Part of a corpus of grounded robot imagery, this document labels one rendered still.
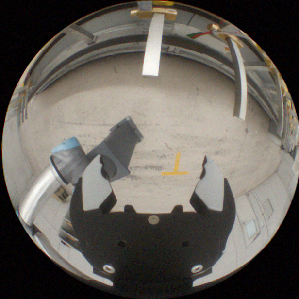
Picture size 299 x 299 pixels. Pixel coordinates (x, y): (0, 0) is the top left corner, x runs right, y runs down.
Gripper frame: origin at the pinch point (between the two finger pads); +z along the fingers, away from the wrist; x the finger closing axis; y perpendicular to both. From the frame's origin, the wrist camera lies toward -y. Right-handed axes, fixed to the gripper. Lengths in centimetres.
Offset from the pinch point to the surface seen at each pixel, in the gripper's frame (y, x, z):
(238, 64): -23.1, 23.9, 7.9
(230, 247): 224, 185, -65
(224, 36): -38.1, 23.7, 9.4
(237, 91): -13.3, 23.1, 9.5
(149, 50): -18.0, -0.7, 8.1
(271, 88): -36, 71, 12
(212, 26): -39.1, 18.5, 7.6
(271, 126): -23, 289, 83
